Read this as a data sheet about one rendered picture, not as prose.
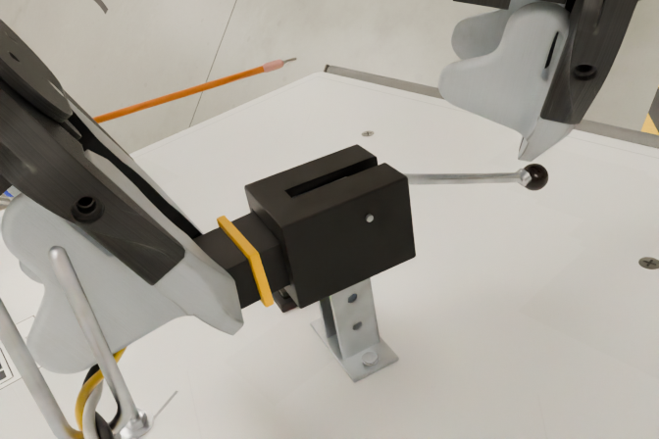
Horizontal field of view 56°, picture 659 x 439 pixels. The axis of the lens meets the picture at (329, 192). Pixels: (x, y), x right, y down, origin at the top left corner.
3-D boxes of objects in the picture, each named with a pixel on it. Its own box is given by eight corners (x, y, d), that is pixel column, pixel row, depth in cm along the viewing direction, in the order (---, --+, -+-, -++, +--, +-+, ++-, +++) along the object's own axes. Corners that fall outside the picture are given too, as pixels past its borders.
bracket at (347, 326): (399, 360, 28) (387, 273, 26) (354, 383, 27) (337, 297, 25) (351, 307, 32) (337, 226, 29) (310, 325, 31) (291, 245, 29)
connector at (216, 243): (322, 268, 25) (312, 227, 24) (213, 323, 23) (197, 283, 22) (289, 236, 27) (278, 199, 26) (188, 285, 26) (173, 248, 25)
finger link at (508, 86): (430, 135, 32) (461, -35, 25) (549, 160, 30) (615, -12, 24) (419, 177, 30) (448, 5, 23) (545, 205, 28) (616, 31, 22)
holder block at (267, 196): (417, 257, 26) (409, 176, 24) (300, 310, 25) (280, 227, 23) (368, 217, 30) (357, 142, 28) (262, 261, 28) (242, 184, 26)
